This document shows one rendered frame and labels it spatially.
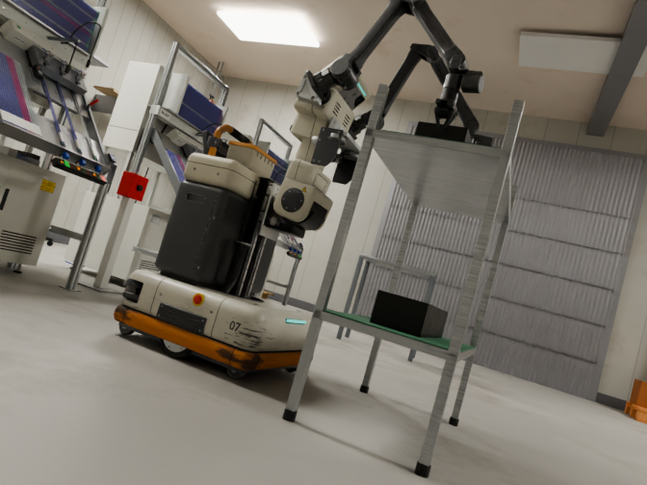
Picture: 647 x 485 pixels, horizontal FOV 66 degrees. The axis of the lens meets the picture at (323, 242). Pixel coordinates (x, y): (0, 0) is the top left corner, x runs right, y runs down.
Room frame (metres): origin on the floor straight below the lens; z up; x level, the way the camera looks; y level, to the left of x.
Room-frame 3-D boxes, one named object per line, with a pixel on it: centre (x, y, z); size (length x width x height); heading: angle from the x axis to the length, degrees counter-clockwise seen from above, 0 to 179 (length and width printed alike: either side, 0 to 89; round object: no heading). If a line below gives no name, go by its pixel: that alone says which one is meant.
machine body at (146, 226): (4.13, 1.47, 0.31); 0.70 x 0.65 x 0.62; 158
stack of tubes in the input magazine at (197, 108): (4.14, 1.33, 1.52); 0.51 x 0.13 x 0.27; 158
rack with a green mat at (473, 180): (1.90, -0.41, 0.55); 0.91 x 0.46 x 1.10; 158
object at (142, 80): (4.26, 1.78, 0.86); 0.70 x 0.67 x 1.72; 158
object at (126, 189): (3.29, 1.31, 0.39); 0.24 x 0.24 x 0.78; 68
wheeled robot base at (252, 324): (2.23, 0.32, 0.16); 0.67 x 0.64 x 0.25; 67
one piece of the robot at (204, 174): (2.26, 0.40, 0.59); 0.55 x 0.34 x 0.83; 157
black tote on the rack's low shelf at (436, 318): (1.90, -0.41, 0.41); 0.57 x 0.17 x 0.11; 158
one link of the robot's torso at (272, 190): (2.22, 0.14, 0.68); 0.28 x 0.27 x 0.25; 157
